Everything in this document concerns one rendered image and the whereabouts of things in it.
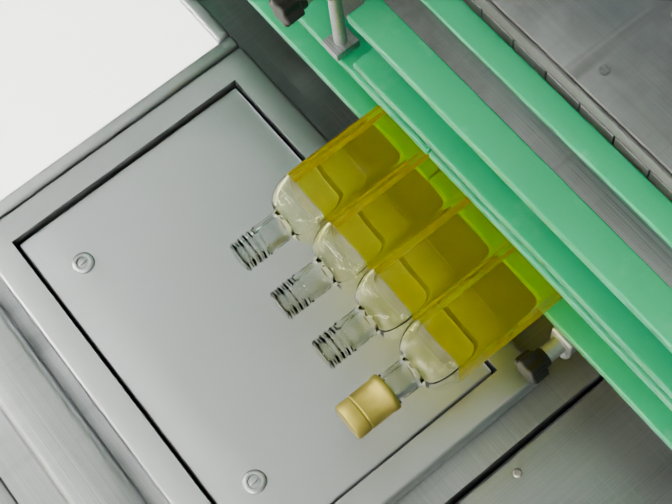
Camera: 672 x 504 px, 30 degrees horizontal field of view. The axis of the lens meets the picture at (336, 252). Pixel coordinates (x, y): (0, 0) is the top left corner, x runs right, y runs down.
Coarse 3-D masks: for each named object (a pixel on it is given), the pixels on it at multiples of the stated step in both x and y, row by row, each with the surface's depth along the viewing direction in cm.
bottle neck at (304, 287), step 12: (312, 264) 107; (300, 276) 107; (312, 276) 106; (324, 276) 107; (276, 288) 107; (288, 288) 106; (300, 288) 106; (312, 288) 106; (324, 288) 107; (276, 300) 106; (288, 300) 106; (300, 300) 106; (312, 300) 107; (288, 312) 106
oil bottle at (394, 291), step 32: (448, 224) 106; (480, 224) 105; (384, 256) 105; (416, 256) 105; (448, 256) 104; (480, 256) 104; (384, 288) 104; (416, 288) 104; (448, 288) 104; (384, 320) 104
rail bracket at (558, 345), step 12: (552, 336) 110; (540, 348) 109; (552, 348) 108; (564, 348) 109; (516, 360) 109; (528, 360) 108; (540, 360) 108; (552, 360) 109; (528, 372) 107; (540, 372) 108
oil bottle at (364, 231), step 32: (416, 160) 108; (384, 192) 107; (416, 192) 107; (448, 192) 107; (352, 224) 106; (384, 224) 106; (416, 224) 106; (320, 256) 107; (352, 256) 105; (352, 288) 108
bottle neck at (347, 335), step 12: (360, 312) 105; (336, 324) 105; (348, 324) 104; (360, 324) 104; (324, 336) 104; (336, 336) 104; (348, 336) 104; (360, 336) 104; (372, 336) 105; (324, 348) 104; (336, 348) 104; (348, 348) 104; (324, 360) 106; (336, 360) 104
